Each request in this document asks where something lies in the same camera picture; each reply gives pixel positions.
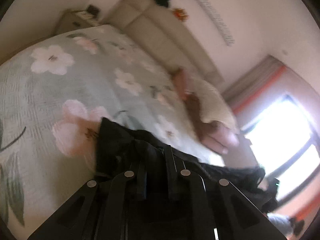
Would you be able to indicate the orange plush toy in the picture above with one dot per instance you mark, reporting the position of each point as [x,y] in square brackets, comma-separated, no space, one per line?
[180,14]

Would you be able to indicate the folded salmon blanket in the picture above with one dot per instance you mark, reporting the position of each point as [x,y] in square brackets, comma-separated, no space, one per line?
[183,83]

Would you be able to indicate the beige nightstand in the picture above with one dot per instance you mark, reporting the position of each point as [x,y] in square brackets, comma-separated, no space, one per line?
[74,20]

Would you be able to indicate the folded pink duvet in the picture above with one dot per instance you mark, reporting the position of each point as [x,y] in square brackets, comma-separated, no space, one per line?
[214,135]

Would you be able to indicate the beige padded headboard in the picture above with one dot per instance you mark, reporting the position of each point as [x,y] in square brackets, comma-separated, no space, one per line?
[166,39]

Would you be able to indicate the small dark clock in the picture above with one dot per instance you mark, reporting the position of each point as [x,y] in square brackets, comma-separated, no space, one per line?
[93,10]

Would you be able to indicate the black hooded jacket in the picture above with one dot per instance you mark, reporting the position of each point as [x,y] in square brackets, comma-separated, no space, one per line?
[118,147]

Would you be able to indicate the floral quilted bedspread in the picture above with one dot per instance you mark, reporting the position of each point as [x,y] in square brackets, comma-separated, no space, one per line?
[54,95]

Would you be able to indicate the grey orange curtain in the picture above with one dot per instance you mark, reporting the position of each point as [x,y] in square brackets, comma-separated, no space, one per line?
[251,85]

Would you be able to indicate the cream lace pillow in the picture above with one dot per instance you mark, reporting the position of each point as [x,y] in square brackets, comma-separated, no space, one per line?
[212,105]

